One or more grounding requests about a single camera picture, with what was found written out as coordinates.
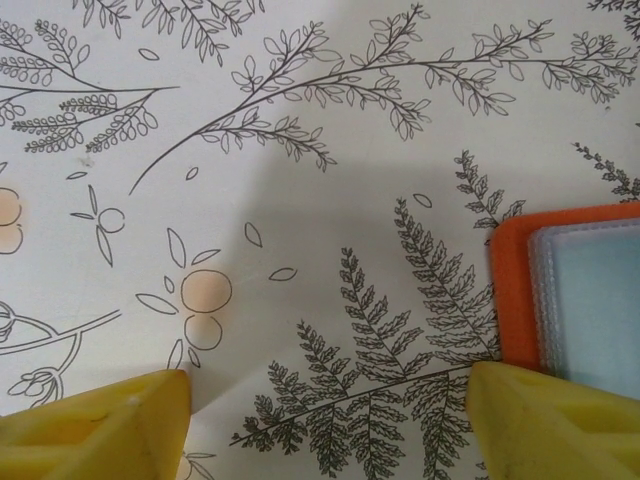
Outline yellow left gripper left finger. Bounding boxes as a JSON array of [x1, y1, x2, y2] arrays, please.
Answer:
[[0, 368, 194, 480]]

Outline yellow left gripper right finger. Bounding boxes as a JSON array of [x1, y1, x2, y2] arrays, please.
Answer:
[[466, 360, 640, 480]]

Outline blue VIP credit card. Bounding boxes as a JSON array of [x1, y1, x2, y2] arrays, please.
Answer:
[[548, 234, 640, 395]]

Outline orange card holder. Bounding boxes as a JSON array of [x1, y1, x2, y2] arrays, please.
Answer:
[[488, 203, 640, 396]]

